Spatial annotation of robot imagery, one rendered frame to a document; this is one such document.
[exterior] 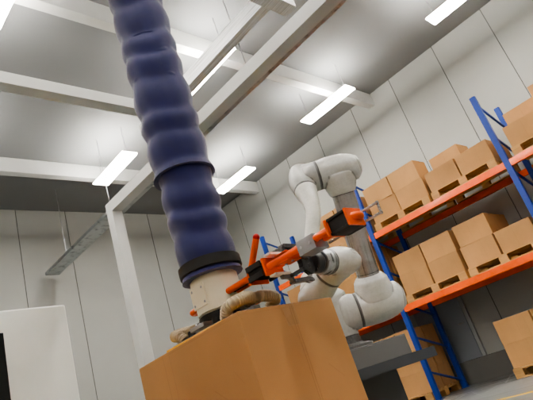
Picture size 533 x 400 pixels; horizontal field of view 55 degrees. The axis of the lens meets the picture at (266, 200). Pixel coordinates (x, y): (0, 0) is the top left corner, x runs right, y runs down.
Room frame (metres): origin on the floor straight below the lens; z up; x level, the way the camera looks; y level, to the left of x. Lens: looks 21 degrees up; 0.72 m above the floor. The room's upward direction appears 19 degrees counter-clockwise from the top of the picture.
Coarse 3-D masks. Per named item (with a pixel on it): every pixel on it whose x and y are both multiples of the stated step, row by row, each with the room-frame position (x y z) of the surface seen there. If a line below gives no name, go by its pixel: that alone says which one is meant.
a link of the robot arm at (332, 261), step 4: (328, 248) 1.75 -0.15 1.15; (324, 252) 1.71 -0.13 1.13; (328, 252) 1.72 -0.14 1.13; (332, 252) 1.73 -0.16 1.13; (324, 256) 1.71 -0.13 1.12; (328, 256) 1.71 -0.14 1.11; (332, 256) 1.72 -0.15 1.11; (336, 256) 1.74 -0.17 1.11; (328, 260) 1.71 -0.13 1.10; (332, 260) 1.72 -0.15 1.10; (336, 260) 1.74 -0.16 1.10; (328, 264) 1.71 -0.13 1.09; (332, 264) 1.72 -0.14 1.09; (336, 264) 1.74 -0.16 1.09; (324, 268) 1.72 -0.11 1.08; (328, 268) 1.72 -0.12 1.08; (332, 268) 1.73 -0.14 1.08; (336, 268) 1.75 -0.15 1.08; (320, 272) 1.74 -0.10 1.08; (324, 272) 1.73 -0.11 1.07; (328, 272) 1.75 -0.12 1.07; (332, 272) 1.76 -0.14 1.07
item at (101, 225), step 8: (344, 0) 4.81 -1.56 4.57; (336, 8) 4.90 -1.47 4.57; (328, 16) 4.99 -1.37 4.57; (320, 24) 5.08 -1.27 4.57; (312, 32) 5.17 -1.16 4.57; (304, 40) 5.29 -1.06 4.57; (240, 48) 5.74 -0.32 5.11; (296, 48) 5.39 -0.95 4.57; (104, 176) 8.38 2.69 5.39; (152, 184) 7.68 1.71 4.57; (144, 192) 7.87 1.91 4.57; (136, 200) 8.06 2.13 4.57; (128, 208) 8.27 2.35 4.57; (104, 216) 8.28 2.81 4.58; (96, 224) 8.49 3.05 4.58; (104, 224) 8.58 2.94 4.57; (88, 232) 8.71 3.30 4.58; (96, 232) 8.80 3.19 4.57; (80, 240) 8.96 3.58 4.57; (88, 240) 9.08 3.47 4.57; (72, 248) 9.20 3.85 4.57; (80, 248) 9.33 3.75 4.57; (64, 256) 9.46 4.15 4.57; (72, 256) 9.59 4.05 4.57; (56, 264) 9.72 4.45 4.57; (64, 264) 9.87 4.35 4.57; (48, 272) 10.01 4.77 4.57; (56, 272) 10.16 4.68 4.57
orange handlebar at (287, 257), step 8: (352, 216) 1.33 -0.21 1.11; (360, 216) 1.34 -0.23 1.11; (320, 232) 1.40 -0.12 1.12; (296, 248) 1.47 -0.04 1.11; (280, 256) 1.52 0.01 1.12; (288, 256) 1.50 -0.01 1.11; (296, 256) 1.53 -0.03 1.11; (272, 264) 1.54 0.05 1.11; (280, 264) 1.54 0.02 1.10; (288, 264) 1.57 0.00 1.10; (240, 280) 1.65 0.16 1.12; (232, 288) 1.68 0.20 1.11; (256, 304) 2.03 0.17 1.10; (192, 312) 1.83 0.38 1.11
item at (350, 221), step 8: (344, 208) 1.32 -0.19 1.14; (352, 208) 1.35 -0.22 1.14; (336, 216) 1.35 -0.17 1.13; (344, 216) 1.34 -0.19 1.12; (328, 224) 1.38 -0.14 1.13; (336, 224) 1.36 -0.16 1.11; (344, 224) 1.35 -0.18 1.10; (352, 224) 1.33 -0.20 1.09; (360, 224) 1.36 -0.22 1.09; (328, 232) 1.37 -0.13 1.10; (336, 232) 1.36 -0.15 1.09; (344, 232) 1.38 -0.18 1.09; (352, 232) 1.41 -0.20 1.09
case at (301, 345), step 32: (224, 320) 1.47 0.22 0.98; (256, 320) 1.46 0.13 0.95; (288, 320) 1.55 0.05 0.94; (320, 320) 1.65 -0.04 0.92; (192, 352) 1.60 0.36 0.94; (224, 352) 1.49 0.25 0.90; (256, 352) 1.44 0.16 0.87; (288, 352) 1.52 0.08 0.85; (320, 352) 1.61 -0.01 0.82; (160, 384) 1.75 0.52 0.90; (192, 384) 1.63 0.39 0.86; (224, 384) 1.52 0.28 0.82; (256, 384) 1.43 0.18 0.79; (288, 384) 1.49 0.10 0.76; (320, 384) 1.58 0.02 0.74; (352, 384) 1.68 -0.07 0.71
